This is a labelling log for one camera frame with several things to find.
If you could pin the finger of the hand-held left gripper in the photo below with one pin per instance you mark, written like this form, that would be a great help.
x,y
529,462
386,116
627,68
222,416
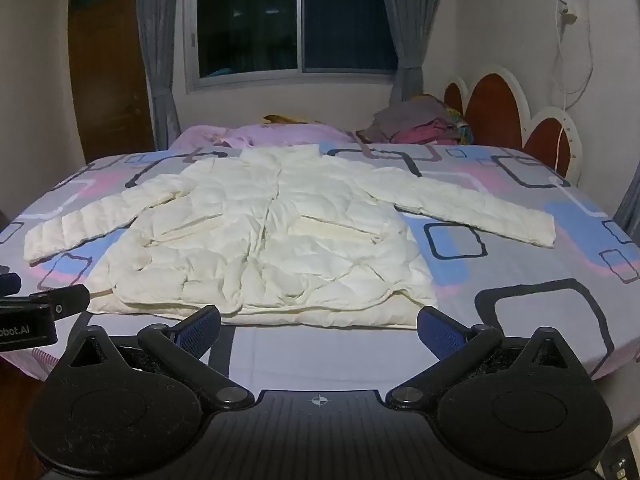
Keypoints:
x,y
67,300
9,284

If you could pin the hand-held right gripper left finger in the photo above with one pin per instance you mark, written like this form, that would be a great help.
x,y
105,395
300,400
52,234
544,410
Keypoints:
x,y
199,332

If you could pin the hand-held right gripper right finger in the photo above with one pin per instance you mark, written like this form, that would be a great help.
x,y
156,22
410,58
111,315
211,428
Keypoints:
x,y
441,335

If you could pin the white puffer jacket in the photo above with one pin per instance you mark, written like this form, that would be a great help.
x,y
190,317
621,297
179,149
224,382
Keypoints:
x,y
280,240

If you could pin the bed with patterned sheet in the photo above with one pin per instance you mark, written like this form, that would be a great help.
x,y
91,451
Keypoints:
x,y
500,270

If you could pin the magenta cloth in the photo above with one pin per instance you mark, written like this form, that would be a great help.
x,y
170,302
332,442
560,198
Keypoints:
x,y
425,132

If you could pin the colourful printed cloth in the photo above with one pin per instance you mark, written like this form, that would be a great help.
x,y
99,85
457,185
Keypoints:
x,y
462,130

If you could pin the pink pillow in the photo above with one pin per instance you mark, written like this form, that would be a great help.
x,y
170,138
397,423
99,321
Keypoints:
x,y
280,135

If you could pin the grey curtain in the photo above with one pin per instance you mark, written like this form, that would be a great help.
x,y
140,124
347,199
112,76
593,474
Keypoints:
x,y
629,210
157,60
407,30

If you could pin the grey brown cloth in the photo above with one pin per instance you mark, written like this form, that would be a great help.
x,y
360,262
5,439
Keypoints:
x,y
407,110

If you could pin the white and brown headboard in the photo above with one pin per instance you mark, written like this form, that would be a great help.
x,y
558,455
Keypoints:
x,y
495,110

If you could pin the brown wooden door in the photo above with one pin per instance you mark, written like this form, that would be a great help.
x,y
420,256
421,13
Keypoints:
x,y
107,70

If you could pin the sliding glass window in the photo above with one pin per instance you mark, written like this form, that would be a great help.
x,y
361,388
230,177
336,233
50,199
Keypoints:
x,y
295,20

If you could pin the white wall socket with charger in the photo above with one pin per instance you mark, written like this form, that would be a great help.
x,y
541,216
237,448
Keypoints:
x,y
566,11

